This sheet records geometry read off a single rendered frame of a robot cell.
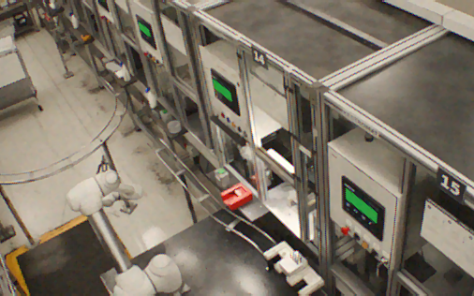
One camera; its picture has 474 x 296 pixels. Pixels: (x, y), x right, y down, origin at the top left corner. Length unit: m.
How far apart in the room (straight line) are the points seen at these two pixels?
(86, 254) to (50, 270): 0.34
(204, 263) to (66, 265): 1.60
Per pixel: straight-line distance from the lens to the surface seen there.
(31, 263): 4.73
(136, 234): 4.54
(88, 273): 4.42
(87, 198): 2.92
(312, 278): 2.91
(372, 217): 2.18
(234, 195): 3.31
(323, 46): 2.48
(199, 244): 3.40
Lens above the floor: 3.23
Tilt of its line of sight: 40 degrees down
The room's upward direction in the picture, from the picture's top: 10 degrees counter-clockwise
